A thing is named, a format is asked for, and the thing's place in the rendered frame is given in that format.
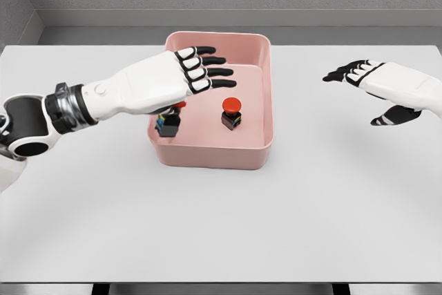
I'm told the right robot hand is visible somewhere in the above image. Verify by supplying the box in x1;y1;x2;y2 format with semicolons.
322;60;442;126

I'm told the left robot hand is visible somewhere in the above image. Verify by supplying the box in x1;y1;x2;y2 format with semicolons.
121;46;238;119

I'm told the red button industrial switch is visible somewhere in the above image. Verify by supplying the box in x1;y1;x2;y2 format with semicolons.
154;100;187;138
220;97;242;131

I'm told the pink plastic basket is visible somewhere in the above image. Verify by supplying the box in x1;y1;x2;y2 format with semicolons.
147;30;275;171

